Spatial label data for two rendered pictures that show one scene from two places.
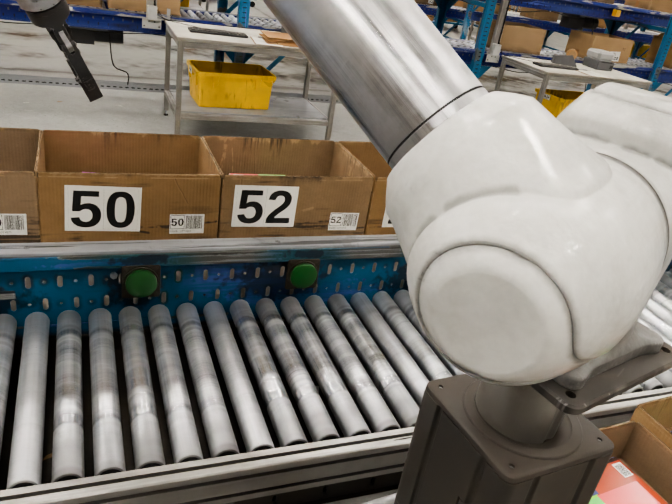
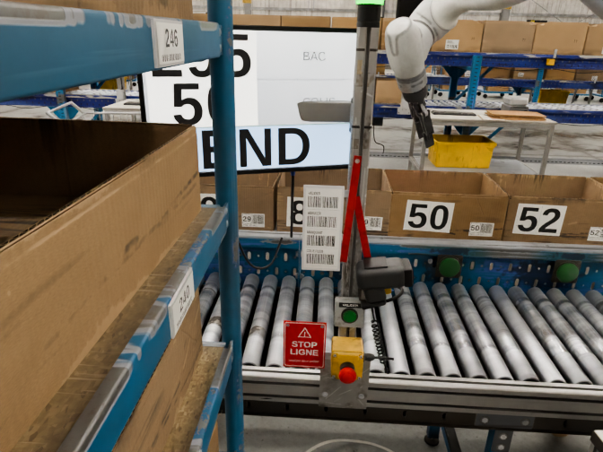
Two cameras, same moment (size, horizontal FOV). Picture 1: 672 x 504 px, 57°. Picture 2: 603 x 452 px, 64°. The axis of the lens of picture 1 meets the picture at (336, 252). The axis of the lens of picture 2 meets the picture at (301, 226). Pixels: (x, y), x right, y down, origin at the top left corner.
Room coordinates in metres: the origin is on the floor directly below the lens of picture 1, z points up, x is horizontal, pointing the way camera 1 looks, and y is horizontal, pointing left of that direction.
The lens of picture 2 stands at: (-0.32, 0.20, 1.54)
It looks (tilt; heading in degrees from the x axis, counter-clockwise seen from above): 22 degrees down; 27
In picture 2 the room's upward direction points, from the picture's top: 1 degrees clockwise
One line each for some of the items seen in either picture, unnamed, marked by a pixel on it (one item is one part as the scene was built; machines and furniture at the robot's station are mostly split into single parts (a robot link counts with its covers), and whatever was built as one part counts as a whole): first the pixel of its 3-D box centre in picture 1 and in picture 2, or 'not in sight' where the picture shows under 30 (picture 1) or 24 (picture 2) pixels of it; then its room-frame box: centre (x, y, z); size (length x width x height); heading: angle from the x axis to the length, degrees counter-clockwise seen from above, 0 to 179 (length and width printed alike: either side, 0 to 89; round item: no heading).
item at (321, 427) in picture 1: (291, 364); (565, 334); (1.12, 0.05, 0.72); 0.52 x 0.05 x 0.05; 25
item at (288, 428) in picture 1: (263, 367); (543, 332); (1.10, 0.11, 0.72); 0.52 x 0.05 x 0.05; 25
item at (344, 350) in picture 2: not in sight; (362, 360); (0.56, 0.49, 0.84); 0.15 x 0.09 x 0.07; 115
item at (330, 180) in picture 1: (282, 185); (546, 207); (1.57, 0.17, 0.96); 0.39 x 0.29 x 0.17; 115
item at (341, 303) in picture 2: not in sight; (349, 312); (0.57, 0.53, 0.95); 0.07 x 0.03 x 0.07; 115
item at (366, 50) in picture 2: not in sight; (353, 243); (0.59, 0.55, 1.11); 0.12 x 0.05 x 0.88; 115
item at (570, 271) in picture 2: (303, 276); (567, 273); (1.38, 0.07, 0.81); 0.07 x 0.01 x 0.07; 115
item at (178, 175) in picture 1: (128, 184); (438, 203); (1.41, 0.53, 0.96); 0.39 x 0.29 x 0.17; 115
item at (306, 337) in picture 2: not in sight; (317, 344); (0.54, 0.60, 0.85); 0.16 x 0.01 x 0.13; 115
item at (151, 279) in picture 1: (141, 284); (450, 267); (1.21, 0.43, 0.81); 0.07 x 0.01 x 0.07; 115
